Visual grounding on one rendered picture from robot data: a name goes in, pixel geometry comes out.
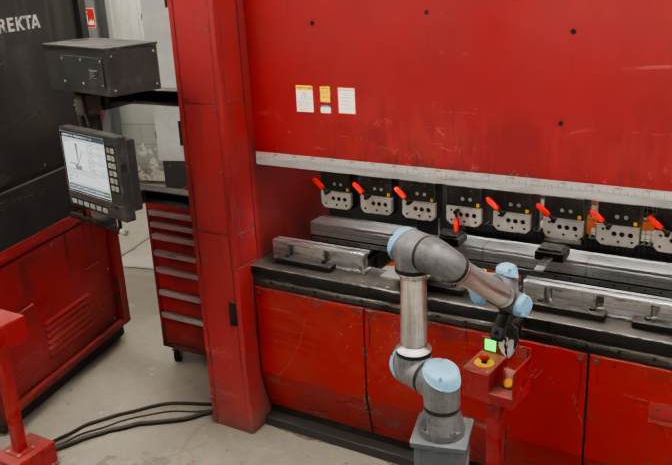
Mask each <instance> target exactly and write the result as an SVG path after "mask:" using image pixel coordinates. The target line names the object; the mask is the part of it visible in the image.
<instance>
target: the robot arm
mask: <svg viewBox="0 0 672 465"><path fill-rule="evenodd" d="M387 252H388V255H389V256H390V258H391V259H392V260H394V261H395V273H396V274H397V275H399V276H400V336H401V342H400V343H399V344H398V345H397V346H396V349H395V350H394V351H393V355H391V357H390V362H389V366H390V370H391V373H392V374H393V376H394V377H395V378H397V379H398V380H399V381H400V382H401V383H403V384H405V385H407V386H409V387H410V388H412V389H413V390H415V391H416V392H418V393H419V394H421V395H422V396H423V400H424V409H423V412H422V415H421V417H420V420H419V424H418V431H419V434H420V435H421V437H422V438H424V439H425V440H427V441H429V442H432V443H436V444H451V443H455V442H457V441H459V440H461V439H462V438H463V437H464V436H465V434H466V424H465V421H464V418H463V416H462V413H461V410H460V385H461V377H460V371H459V368H458V367H457V365H456V364H455V363H453V362H452V361H450V360H447V359H441V358H432V347H431V345H430V344H428V343H427V276H428V275H431V276H434V277H437V278H440V279H443V280H445V281H447V282H449V283H452V284H456V283H457V284H459V285H461V286H463V287H465V288H466V289H468V290H469V295H470V298H471V300H472V301H473V302H474V303H475V304H476V305H482V304H486V303H489V304H492V305H494V306H496V307H498V310H499V312H498V314H497V317H496V319H495V322H494V325H493V327H492V330H491V333H490V338H491V340H493V341H496V342H497V345H498V346H499V348H500V350H501V351H502V353H503V354H504V356H505V357H506V358H510V357H511V356H512V355H513V353H514V351H515V349H516V346H517V344H518V342H519V335H518V331H519V327H520V331H522V330H523V328H524V317H525V316H527V315H528V314H529V313H530V311H531V309H532V306H533V302H532V299H531V298H530V297H529V296H527V295H525V294H524V293H520V292H519V288H518V278H519V276H518V268H517V266H516V265H515V264H512V263H508V262H505V263H500V264H498V265H497V267H496V274H494V275H490V274H488V273H487V272H485V271H483V270H482V269H480V268H478V267H477V266H475V265H473V264H472V263H470V262H469V260H468V258H467V257H466V256H465V255H463V254H462V253H460V252H459V251H457V250H456V249H454V248H453V247H452V246H450V245H449V244H447V243H446V242H445V241H443V240H441V239H439V238H437V237H434V236H432V235H429V234H427V233H424V232H422V231H419V230H418V229H415V228H410V227H403V228H400V229H399V230H397V231H396V232H395V233H394V234H393V236H391V238H390V240H389V242H388V246H387ZM519 317H521V318H519ZM521 321H522V327H521ZM508 338H509V339H508ZM507 345H508V349H507Z"/></svg>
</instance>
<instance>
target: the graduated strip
mask: <svg viewBox="0 0 672 465"><path fill-rule="evenodd" d="M256 158H261V159H271V160H281V161H291V162H300V163H310V164H320V165H329V166H339V167H349V168H359V169H368V170H378V171H388V172H397V173H407V174H417V175H427V176H436V177H446V178H456V179H465V180H475V181H485V182H495V183H504V184H514V185H524V186H534V187H543V188H553V189H563V190H572V191H582V192H592V193H602V194H611V195H621V196H631V197H640V198H650V199H660V200H670V201H672V192H667V191H657V190H647V189H637V188H627V187H616V186H606V185H596V184H586V183H575V182H565V181H555V180H545V179H534V178H524V177H514V176H504V175H494V174H483V173H473V172H463V171H453V170H442V169H432V168H422V167H412V166H401V165H391V164H381V163H371V162H360V161H350V160H340V159H330V158H320V157H309V156H299V155H289V154H279V153H268V152H258V151H256Z"/></svg>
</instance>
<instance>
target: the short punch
mask: <svg viewBox="0 0 672 465"><path fill-rule="evenodd" d="M417 229H418V230H419V231H422V232H424V233H427V234H429V235H432V236H434V237H437V238H439V235H440V218H438V219H437V220H432V221H425V220H418V219H417Z"/></svg>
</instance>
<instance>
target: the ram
mask: <svg viewBox="0 0 672 465"><path fill-rule="evenodd" d="M243 4H244V16H245V28H246V40H247V53H248V65H249V77H250V90H251V102H252V114H253V126H254V139H255V152H256V151H258V152H268V153H279V154H289V155H299V156H309V157H320V158H330V159H340V160H350V161H360V162H371V163H381V164H391V165H401V166H412V167H422V168H432V169H442V170H453V171H463V172H473V173H483V174H494V175H504V176H514V177H524V178H534V179H545V180H555V181H565V182H575V183H586V184H596V185H606V186H616V187H627V188H637V189H647V190H657V191H667V192H672V0H243ZM296 85H304V86H312V91H313V109H314V112H301V111H297V99H296ZM320 86H329V87H330V102H320ZM337 87H349V88H355V102H356V115H355V114H339V113H338V91H337ZM321 105H331V113H321ZM256 164H261V165H270V166H279V167H289V168H298V169H307V170H317V171H326V172H335V173H344V174H354V175H363V176H372V177H382V178H391V179H400V180H410V181H419V182H428V183H437V184H447V185H456V186H465V187H475V188H484V189H493V190H502V191H512V192H521V193H530V194H540V195H549V196H558V197H568V198H577V199H586V200H595V201H605V202H614V203H623V204H633V205H642V206H651V207H661V208H670V209H672V201H670V200H660V199H650V198H640V197H631V196H621V195H611V194H602V193H592V192H582V191H572V190H563V189H553V188H543V187H534V186H524V185H514V184H504V183H495V182H485V181H475V180H465V179H456V178H446V177H436V176H427V175H417V174H407V173H397V172H388V171H378V170H368V169H359V168H349V167H339V166H329V165H320V164H310V163H300V162H291V161H281V160H271V159H261V158H256Z"/></svg>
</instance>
